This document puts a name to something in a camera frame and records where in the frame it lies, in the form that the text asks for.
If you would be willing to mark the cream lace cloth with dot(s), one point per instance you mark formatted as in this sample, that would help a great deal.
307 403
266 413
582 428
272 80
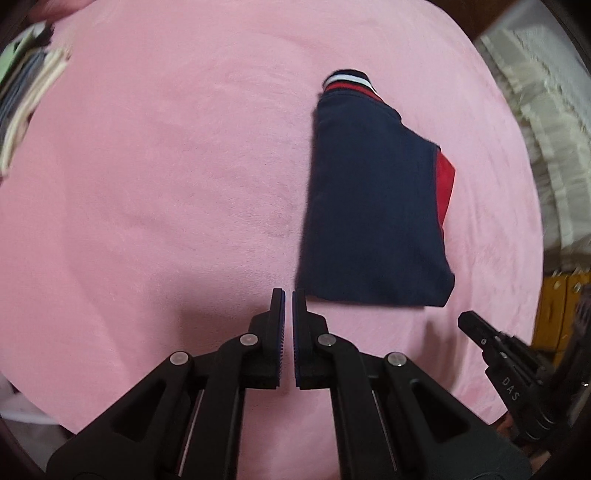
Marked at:
554 115

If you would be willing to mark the pink pillow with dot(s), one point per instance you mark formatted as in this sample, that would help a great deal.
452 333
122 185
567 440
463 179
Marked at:
55 7

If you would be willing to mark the black folded garment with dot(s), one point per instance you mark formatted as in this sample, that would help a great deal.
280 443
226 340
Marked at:
41 34

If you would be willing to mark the blue denim folded garment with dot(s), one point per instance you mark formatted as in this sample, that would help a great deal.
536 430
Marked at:
21 87

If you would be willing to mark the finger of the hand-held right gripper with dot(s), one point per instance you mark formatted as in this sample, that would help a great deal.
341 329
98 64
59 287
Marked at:
489 344

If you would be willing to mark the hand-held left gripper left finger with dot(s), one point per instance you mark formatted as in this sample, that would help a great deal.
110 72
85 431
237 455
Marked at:
279 341

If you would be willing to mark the stack of folded clothes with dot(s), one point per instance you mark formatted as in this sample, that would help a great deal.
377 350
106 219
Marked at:
32 97

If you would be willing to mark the navy and red polo shirt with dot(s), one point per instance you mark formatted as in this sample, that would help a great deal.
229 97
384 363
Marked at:
374 207

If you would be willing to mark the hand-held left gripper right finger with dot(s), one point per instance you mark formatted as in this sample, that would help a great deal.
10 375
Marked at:
298 341

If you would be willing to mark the pink blanket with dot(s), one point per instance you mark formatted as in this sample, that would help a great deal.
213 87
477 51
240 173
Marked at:
184 184

